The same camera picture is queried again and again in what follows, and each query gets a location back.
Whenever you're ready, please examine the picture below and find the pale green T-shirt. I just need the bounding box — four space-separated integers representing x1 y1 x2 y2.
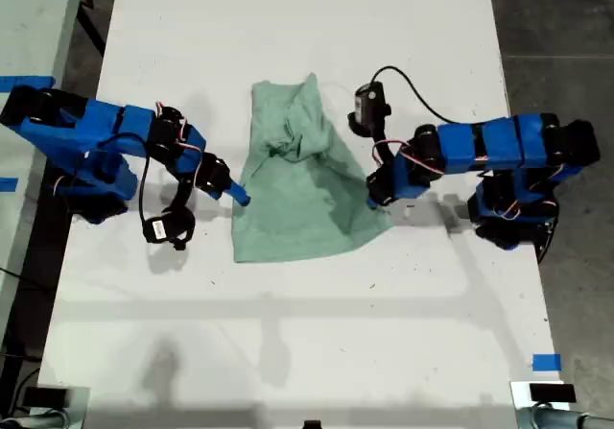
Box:
231 72 397 264

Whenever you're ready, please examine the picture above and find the black camera stalk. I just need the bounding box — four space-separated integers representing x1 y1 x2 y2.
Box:
162 174 193 214
371 116 399 166

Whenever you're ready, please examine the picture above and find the long blue tape strip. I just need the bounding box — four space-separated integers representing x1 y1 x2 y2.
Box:
0 76 57 89

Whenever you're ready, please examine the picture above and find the small black box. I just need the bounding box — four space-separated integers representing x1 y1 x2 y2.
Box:
530 383 577 401
23 387 72 407

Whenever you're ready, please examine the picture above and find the black stand bar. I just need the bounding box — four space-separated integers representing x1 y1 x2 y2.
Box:
78 0 107 59

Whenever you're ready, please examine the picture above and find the black camera box white label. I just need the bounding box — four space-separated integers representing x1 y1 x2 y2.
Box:
143 207 197 251

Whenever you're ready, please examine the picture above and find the pale side table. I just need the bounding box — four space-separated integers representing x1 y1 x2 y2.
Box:
0 0 87 334

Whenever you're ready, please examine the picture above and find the blue tape patch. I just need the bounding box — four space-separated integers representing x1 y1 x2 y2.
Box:
531 354 562 371

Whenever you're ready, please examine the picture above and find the black camera cable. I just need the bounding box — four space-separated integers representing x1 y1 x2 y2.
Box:
98 132 154 226
368 65 455 126

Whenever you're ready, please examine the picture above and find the black camera box grey face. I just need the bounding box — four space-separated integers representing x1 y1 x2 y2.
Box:
347 82 392 137

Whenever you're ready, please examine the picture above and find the black base cable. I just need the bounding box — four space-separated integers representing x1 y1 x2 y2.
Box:
535 217 561 263

